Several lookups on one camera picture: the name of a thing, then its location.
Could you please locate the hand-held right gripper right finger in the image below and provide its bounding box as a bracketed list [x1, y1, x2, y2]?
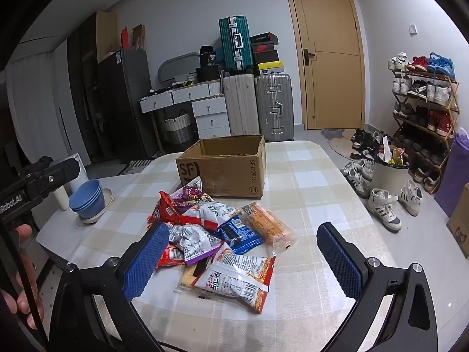
[316, 222, 438, 352]

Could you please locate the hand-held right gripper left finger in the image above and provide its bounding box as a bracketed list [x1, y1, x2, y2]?
[49, 221, 171, 352]

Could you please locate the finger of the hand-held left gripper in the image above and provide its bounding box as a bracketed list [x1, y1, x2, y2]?
[20, 156, 81, 200]

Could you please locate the clear biscuit packet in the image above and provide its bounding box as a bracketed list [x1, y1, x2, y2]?
[178, 260, 213, 290]

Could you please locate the silver purple snack packet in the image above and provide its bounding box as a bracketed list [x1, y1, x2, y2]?
[169, 224, 225, 266]

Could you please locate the clear orange cracker packet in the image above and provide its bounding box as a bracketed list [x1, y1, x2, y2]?
[237, 202, 298, 257]

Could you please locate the purple cartoon snack packet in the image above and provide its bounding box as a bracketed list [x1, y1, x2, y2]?
[172, 177, 209, 206]

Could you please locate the white red chip packet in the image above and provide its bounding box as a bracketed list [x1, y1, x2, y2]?
[172, 201, 237, 231]

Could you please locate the white orange snack packet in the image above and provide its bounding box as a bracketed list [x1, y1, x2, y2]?
[193, 247, 276, 314]

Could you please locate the blue cookie packet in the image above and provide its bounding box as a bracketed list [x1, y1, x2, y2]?
[213, 216, 264, 255]

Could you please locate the brown cardboard box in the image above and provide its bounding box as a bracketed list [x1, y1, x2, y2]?
[176, 134, 267, 199]

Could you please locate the person's left hand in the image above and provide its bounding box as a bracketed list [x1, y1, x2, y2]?
[0, 224, 45, 329]

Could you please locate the stack of blue bowls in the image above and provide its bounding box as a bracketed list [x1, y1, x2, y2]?
[69, 180, 105, 220]

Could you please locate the white plate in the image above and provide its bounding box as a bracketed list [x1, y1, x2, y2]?
[79, 189, 115, 225]

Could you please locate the cluster of scattered shoes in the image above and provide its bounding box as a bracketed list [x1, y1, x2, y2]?
[341, 128, 440, 232]

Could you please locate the black white patterned rug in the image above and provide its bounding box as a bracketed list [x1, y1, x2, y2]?
[117, 158, 156, 177]

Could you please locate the white trash bin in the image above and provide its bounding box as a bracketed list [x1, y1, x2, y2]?
[372, 136, 410, 197]

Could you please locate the dark tall cabinet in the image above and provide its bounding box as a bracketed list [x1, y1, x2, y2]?
[68, 11, 118, 162]

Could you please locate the black refrigerator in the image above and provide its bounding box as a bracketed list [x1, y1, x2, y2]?
[96, 48, 156, 162]

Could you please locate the grey door mat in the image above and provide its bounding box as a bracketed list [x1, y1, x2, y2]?
[322, 128, 367, 160]

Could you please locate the printed cardboard carton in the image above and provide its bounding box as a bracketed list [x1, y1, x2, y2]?
[447, 183, 469, 257]

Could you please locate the woven laundry basket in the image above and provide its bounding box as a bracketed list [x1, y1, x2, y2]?
[161, 109, 195, 145]

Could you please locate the purple bag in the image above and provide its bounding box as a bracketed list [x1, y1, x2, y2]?
[434, 128, 469, 217]

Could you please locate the brown cardboard sheet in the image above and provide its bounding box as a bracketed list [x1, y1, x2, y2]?
[96, 11, 118, 64]

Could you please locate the brown paper bag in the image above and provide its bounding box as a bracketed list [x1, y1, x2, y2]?
[132, 24, 146, 51]

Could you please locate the grey oval mirror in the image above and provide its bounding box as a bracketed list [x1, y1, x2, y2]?
[158, 52, 200, 86]

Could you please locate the white drawer desk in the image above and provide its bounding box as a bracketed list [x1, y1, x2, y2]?
[139, 81, 231, 140]

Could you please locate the silver suitcase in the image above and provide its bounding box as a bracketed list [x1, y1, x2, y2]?
[254, 73, 294, 143]

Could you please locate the wooden door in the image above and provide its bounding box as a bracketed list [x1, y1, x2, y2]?
[283, 0, 367, 131]

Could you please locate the beige suitcase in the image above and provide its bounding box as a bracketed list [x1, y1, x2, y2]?
[222, 73, 261, 136]

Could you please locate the black storage box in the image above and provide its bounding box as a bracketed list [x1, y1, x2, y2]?
[195, 67, 222, 82]

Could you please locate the shoe rack with shoes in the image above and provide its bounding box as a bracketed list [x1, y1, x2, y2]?
[388, 51, 457, 187]

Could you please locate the black printed bag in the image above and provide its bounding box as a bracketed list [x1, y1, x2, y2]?
[199, 45, 217, 68]

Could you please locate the yellow white shoe box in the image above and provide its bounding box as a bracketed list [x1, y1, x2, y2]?
[256, 62, 282, 76]

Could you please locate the teal suitcase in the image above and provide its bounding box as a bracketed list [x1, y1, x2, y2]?
[219, 15, 253, 74]

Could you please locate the black braided cable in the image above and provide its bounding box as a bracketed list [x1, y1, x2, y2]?
[0, 220, 50, 345]

